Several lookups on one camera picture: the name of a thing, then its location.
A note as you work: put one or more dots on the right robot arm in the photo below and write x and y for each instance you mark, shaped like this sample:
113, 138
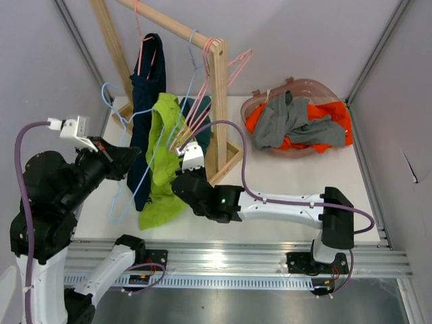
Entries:
330, 213

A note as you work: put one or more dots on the wooden clothes rack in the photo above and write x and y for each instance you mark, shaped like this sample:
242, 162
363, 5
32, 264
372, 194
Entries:
223, 155

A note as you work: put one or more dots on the grey shorts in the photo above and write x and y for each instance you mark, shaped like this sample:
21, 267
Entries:
271, 121

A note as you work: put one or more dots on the navy blue shorts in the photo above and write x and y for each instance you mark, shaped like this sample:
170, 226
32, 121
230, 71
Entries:
145, 92

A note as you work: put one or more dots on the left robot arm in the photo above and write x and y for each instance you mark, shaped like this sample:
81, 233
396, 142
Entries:
40, 234

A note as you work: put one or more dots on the pink translucent plastic basin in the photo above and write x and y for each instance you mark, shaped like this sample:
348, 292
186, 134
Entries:
315, 91

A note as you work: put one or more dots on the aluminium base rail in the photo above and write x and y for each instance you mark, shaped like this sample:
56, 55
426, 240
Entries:
229, 259

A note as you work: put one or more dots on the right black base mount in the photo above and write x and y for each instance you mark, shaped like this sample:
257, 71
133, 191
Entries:
302, 263

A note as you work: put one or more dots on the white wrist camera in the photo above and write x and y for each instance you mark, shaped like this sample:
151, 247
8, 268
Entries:
192, 157
73, 130

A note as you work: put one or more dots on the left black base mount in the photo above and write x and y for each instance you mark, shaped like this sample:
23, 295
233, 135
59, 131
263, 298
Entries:
159, 256

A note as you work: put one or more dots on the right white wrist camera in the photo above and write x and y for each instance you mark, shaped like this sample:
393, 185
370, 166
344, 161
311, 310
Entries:
192, 157

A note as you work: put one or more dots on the lime green shorts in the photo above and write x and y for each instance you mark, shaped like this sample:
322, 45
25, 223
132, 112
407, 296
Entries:
163, 205

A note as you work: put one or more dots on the white slotted cable duct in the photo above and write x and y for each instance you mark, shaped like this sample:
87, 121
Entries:
214, 282

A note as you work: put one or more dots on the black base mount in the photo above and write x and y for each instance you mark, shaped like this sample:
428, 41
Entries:
159, 256
302, 263

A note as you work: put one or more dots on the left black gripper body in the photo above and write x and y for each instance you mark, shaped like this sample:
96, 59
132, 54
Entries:
93, 167

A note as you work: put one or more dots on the teal shorts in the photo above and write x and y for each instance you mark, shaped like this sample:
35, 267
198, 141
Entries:
204, 138

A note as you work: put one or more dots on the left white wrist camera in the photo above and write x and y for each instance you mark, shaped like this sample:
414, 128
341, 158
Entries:
73, 130

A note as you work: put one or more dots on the orange shorts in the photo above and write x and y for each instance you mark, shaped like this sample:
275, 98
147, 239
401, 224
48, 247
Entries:
321, 127

